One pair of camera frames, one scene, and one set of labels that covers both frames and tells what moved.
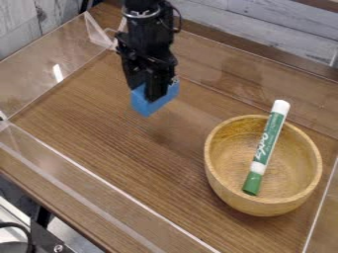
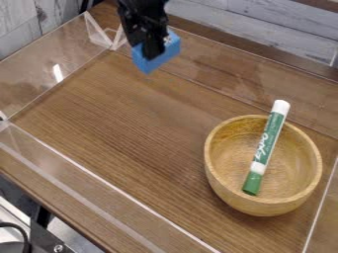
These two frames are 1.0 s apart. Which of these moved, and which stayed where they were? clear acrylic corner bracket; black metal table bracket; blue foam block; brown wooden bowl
Moved: blue foam block
Stayed: brown wooden bowl; black metal table bracket; clear acrylic corner bracket
